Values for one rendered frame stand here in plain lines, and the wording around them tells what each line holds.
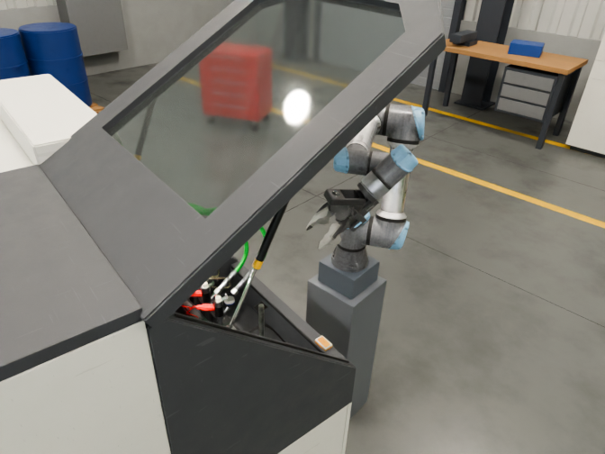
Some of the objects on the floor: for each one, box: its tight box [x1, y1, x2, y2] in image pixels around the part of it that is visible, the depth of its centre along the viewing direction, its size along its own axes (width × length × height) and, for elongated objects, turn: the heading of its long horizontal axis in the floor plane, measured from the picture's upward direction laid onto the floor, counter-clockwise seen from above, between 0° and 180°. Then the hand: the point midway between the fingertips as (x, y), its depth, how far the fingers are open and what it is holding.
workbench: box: [422, 30, 589, 150], centre depth 573 cm, size 160×70×103 cm, turn 45°
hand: (313, 235), depth 136 cm, fingers open, 7 cm apart
